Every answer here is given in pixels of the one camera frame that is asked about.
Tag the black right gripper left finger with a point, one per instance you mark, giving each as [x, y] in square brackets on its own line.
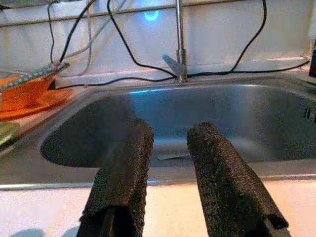
[121, 192]

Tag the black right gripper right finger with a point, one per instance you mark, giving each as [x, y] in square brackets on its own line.
[227, 185]

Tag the patterned brown chopsticks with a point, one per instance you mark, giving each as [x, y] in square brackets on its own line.
[42, 71]

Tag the stainless steel sink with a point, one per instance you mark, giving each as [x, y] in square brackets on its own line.
[222, 106]

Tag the light green plate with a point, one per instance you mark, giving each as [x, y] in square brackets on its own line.
[7, 130]

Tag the orange plastic bowl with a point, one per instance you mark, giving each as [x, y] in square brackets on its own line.
[27, 96]

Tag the chrome faucet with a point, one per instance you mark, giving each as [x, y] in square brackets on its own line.
[180, 37]

